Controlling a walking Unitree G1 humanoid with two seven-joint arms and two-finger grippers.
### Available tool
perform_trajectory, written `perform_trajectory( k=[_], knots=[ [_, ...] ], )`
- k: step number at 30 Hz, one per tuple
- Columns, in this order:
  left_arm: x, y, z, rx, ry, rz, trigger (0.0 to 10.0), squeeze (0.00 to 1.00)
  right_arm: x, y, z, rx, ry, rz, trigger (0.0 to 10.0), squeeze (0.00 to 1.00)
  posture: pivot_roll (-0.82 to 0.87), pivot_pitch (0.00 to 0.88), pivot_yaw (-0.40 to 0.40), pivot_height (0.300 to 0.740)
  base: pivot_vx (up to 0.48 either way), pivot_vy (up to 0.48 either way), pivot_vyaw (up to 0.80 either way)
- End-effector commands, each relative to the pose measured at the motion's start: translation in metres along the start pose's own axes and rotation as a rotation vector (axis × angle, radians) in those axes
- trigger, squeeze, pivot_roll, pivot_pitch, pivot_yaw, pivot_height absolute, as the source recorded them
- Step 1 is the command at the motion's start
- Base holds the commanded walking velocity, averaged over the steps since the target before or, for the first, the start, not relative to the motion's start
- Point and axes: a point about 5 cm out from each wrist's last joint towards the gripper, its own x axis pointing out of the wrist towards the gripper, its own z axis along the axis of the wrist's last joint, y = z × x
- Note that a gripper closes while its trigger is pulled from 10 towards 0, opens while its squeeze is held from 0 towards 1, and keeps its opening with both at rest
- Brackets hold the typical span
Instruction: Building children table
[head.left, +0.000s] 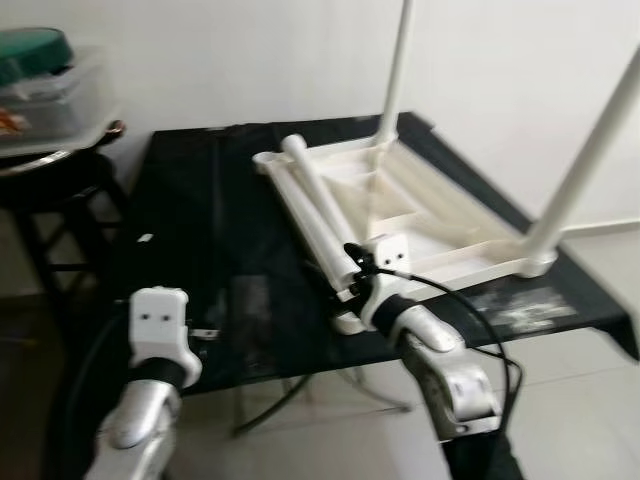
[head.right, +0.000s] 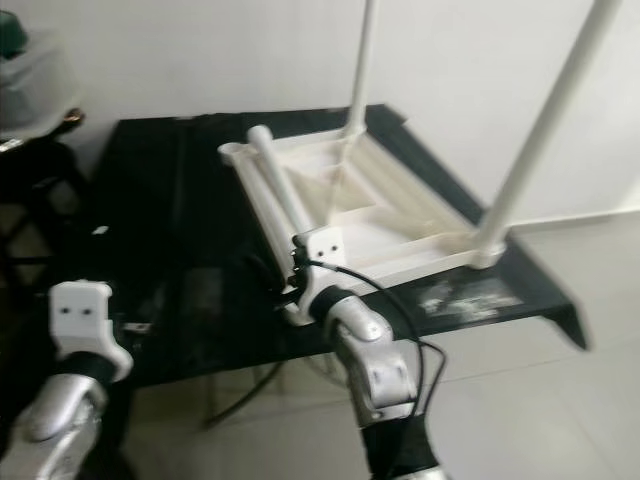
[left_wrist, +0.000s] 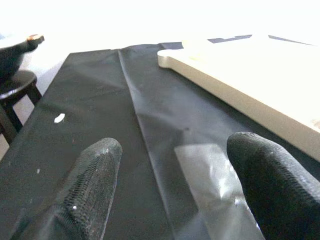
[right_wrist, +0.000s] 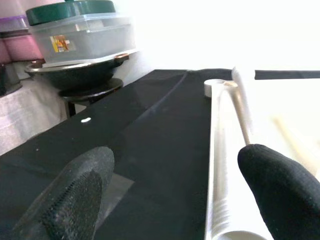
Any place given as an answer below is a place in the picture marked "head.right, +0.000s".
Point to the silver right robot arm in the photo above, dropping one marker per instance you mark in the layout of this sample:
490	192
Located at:
375	370

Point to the small white paper scrap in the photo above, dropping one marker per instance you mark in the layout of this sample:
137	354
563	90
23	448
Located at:
100	230

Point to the clear crumpled tape patch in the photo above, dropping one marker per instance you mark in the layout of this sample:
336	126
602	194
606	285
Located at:
470	295

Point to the clear plastic storage container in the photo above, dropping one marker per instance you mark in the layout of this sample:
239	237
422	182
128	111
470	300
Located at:
35	90

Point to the green pot lid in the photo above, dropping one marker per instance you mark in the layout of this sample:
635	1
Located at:
10	30

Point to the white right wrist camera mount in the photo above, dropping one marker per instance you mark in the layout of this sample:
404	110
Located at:
325	245

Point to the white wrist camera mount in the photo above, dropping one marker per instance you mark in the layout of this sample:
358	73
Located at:
325	245
85	315

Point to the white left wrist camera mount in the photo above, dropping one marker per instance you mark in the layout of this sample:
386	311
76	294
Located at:
85	315

